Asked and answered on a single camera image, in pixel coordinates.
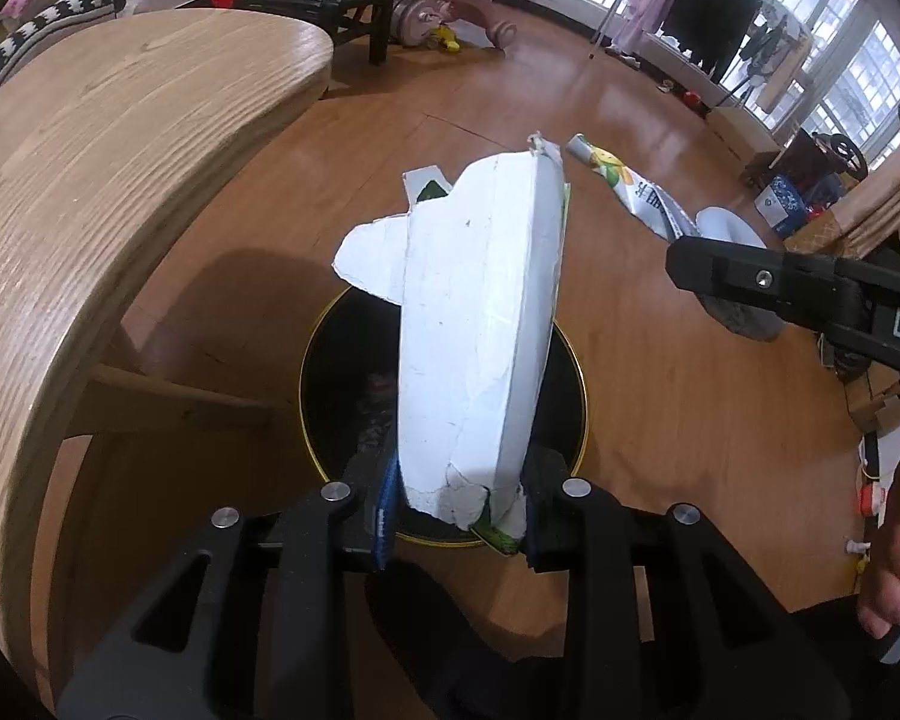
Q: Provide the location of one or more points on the clothes rack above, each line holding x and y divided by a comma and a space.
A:
604, 22

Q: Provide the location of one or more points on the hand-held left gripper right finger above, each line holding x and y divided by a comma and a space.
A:
544, 517

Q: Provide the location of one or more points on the person's right hand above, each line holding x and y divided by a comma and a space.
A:
896, 562

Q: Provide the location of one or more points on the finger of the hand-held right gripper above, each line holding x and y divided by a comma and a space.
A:
757, 277

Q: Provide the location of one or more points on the yellow toy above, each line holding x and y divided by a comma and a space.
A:
446, 39

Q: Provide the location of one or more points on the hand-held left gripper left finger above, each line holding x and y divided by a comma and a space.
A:
386, 517

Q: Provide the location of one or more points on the blue white bag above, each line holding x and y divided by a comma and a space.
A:
780, 202

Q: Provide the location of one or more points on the black garments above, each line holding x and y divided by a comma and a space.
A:
709, 15

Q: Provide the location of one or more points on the black trash bin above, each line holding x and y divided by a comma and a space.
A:
337, 390

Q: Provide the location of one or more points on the black toy stroller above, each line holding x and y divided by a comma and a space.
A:
825, 157

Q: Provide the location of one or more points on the black chair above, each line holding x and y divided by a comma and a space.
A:
322, 0

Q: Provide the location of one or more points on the yellow green snack wrapper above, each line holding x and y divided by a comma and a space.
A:
630, 187

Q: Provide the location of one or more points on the grey white slipper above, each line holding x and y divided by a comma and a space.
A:
727, 225

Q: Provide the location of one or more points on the long white carton box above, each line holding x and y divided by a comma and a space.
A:
480, 315

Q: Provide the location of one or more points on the cardboard box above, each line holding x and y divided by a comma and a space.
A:
750, 142

